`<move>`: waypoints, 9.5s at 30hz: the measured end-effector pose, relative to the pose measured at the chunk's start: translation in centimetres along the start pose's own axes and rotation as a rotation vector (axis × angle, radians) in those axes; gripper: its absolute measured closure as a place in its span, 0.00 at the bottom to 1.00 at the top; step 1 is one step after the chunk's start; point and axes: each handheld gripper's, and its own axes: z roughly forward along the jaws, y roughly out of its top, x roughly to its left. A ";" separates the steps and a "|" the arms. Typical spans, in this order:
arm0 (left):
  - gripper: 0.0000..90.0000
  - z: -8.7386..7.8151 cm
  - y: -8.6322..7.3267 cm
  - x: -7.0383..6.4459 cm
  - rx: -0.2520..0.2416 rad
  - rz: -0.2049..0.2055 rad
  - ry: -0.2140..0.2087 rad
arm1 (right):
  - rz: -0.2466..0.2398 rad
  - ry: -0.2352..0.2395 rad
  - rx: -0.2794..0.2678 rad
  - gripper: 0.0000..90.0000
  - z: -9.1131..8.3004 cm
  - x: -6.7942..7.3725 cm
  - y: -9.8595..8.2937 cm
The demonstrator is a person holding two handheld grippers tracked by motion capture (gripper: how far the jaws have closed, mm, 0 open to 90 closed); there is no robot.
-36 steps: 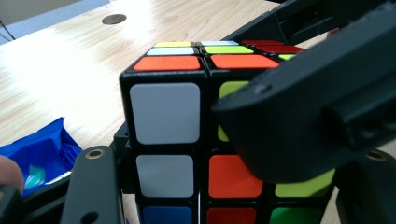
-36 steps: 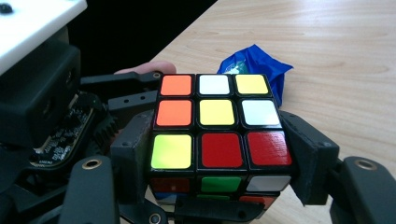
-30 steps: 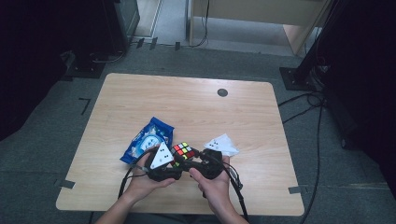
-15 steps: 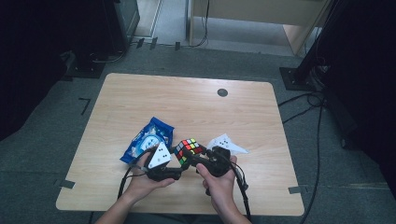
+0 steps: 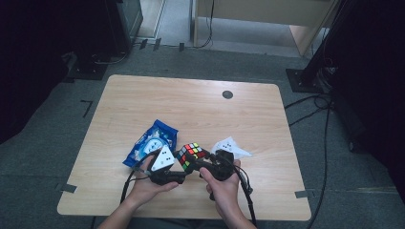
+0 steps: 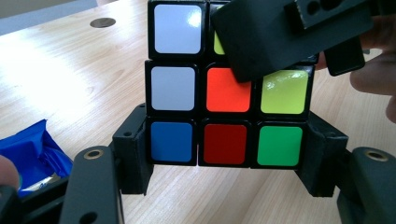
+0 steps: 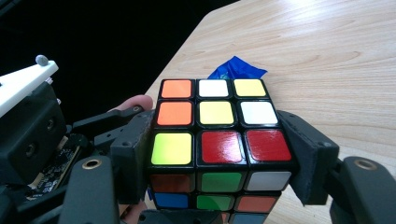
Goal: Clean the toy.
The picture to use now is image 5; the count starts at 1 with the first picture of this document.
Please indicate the black metal stand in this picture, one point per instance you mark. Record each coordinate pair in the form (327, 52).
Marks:
(304, 81)

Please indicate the person's dark clothing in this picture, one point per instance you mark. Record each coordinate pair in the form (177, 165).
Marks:
(178, 224)

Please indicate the black tape corner mark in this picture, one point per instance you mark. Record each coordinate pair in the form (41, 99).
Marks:
(86, 101)

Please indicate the blue wet wipe packet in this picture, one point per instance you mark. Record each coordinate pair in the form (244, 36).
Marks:
(159, 133)

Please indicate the beige wooden desk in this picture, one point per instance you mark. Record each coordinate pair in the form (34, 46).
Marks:
(254, 12)

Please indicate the black stand base plate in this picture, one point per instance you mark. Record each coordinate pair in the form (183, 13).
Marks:
(89, 71)

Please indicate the dark grey tape piece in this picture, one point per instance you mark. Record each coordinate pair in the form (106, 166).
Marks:
(67, 188)
(302, 194)

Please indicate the dark round table grommet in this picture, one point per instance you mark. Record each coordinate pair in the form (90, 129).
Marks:
(227, 94)

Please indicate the person's left hand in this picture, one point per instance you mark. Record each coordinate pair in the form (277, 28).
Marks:
(143, 187)

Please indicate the dark curtain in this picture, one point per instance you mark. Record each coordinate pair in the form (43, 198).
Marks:
(375, 79)
(28, 63)

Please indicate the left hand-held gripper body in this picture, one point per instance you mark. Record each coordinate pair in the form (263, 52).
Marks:
(163, 160)

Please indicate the black tape strip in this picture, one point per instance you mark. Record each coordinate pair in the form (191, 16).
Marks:
(143, 44)
(181, 47)
(157, 44)

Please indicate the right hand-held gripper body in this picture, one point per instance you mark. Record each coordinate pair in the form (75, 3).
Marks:
(223, 165)

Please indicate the multicoloured puzzle cube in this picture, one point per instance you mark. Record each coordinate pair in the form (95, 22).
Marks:
(190, 152)

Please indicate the person's right hand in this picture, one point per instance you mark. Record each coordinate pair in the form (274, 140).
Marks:
(224, 194)

